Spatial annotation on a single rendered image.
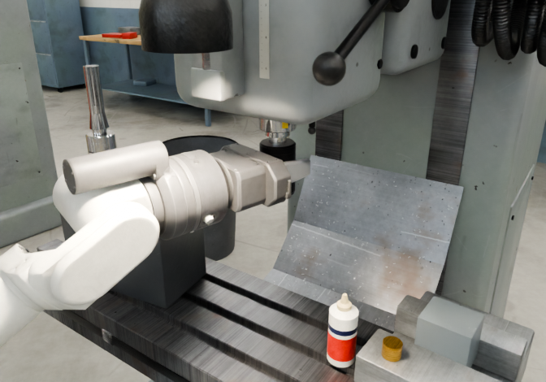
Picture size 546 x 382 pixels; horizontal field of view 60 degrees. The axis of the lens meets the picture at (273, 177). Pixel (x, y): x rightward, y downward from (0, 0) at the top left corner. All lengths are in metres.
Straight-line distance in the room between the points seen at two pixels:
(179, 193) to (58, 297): 0.14
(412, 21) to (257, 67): 0.23
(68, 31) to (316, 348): 7.42
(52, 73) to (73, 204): 7.41
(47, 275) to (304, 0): 0.33
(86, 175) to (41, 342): 2.00
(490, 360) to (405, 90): 0.49
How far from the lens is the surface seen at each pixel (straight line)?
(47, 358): 2.34
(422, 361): 0.59
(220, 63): 0.48
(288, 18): 0.47
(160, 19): 0.37
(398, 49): 0.63
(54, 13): 7.82
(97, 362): 2.25
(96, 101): 0.84
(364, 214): 0.97
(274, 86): 0.49
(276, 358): 0.73
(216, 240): 2.71
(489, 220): 0.95
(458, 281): 1.02
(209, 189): 0.51
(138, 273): 0.83
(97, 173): 0.47
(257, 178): 0.55
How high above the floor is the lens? 1.44
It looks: 21 degrees down
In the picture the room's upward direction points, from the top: straight up
